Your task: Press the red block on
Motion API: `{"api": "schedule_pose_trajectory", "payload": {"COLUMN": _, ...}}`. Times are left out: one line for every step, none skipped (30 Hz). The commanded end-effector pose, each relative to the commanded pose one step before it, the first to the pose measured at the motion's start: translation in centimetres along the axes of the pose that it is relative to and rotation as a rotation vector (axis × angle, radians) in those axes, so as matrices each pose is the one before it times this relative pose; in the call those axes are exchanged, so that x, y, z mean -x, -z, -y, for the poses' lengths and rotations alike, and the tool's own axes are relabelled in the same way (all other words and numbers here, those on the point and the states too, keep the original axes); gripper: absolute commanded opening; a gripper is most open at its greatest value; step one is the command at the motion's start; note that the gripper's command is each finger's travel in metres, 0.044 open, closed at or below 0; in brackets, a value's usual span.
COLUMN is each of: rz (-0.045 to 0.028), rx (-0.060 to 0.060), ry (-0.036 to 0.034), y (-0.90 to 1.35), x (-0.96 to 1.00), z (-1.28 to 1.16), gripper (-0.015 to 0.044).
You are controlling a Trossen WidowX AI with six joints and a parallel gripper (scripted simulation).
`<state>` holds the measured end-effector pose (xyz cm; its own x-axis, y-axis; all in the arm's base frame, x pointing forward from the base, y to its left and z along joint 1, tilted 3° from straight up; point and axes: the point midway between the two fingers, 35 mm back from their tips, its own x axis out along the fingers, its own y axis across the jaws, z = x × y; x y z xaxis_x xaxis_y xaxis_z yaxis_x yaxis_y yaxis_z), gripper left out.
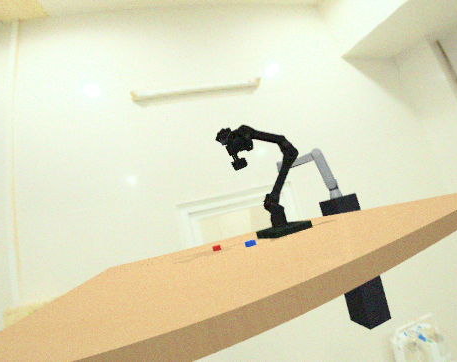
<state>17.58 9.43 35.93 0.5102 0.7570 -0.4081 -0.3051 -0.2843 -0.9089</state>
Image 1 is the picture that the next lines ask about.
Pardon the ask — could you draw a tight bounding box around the blue block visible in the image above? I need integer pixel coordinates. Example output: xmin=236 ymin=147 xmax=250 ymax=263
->
xmin=245 ymin=240 xmax=257 ymax=247

